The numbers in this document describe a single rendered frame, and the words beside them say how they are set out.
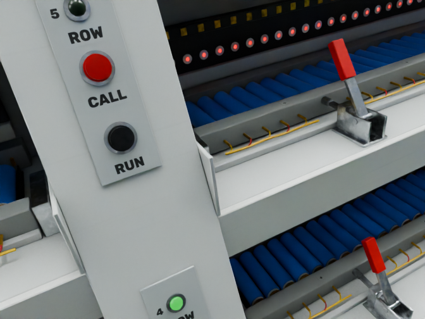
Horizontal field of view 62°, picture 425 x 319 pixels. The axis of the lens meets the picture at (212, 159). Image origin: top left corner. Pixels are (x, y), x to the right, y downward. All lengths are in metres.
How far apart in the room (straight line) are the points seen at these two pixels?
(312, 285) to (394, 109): 0.20
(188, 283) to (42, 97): 0.15
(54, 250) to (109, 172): 0.08
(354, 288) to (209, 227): 0.24
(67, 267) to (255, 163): 0.16
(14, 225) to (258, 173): 0.19
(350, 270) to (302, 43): 0.28
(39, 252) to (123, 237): 0.07
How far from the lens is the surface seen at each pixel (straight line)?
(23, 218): 0.29
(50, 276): 0.26
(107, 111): 0.22
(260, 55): 0.46
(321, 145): 0.33
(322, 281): 0.43
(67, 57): 0.23
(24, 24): 0.23
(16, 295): 0.26
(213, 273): 0.27
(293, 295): 0.42
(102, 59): 0.22
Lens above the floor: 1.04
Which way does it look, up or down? 14 degrees down
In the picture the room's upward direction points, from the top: 15 degrees counter-clockwise
